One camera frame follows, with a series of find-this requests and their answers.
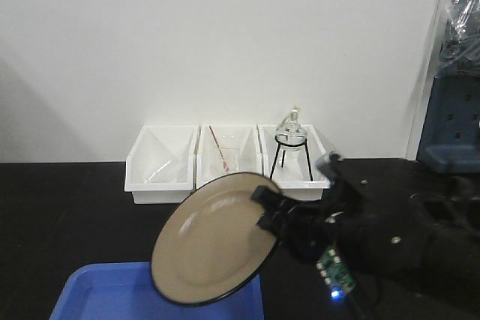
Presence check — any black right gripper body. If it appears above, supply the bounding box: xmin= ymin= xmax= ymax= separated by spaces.
xmin=278 ymin=158 xmax=374 ymax=263

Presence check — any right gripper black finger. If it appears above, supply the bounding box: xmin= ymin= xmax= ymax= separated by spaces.
xmin=256 ymin=211 xmax=285 ymax=238
xmin=250 ymin=185 xmax=287 ymax=211

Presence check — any beige plate with black rim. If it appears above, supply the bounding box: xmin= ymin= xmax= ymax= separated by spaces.
xmin=151 ymin=172 xmax=281 ymax=306

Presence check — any blue plastic tray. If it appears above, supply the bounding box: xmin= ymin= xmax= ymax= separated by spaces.
xmin=50 ymin=262 xmax=264 ymax=320

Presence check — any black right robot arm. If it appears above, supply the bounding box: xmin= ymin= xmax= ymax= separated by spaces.
xmin=251 ymin=154 xmax=479 ymax=319

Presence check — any white bin with tripod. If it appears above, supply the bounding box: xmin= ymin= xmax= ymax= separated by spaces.
xmin=257 ymin=124 xmax=330 ymax=201

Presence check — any red striped glass rod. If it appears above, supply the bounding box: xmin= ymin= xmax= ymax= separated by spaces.
xmin=208 ymin=125 xmax=230 ymax=172

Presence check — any green circuit board right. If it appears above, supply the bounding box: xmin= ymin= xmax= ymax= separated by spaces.
xmin=316 ymin=245 xmax=356 ymax=303

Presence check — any white bin with glassware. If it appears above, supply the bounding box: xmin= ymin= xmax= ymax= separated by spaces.
xmin=195 ymin=124 xmax=263 ymax=189

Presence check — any empty white bin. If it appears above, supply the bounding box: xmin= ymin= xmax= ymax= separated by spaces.
xmin=124 ymin=125 xmax=199 ymax=205

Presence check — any blue pegboard drying rack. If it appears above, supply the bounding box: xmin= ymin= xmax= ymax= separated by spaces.
xmin=417 ymin=75 xmax=479 ymax=174

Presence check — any clear plastic bag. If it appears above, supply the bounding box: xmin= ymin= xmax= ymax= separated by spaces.
xmin=436 ymin=0 xmax=479 ymax=78

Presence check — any black wire tripod stand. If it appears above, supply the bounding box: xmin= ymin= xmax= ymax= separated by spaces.
xmin=269 ymin=135 xmax=314 ymax=181

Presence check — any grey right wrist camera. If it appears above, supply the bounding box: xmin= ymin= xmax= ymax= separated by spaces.
xmin=315 ymin=151 xmax=343 ymax=178

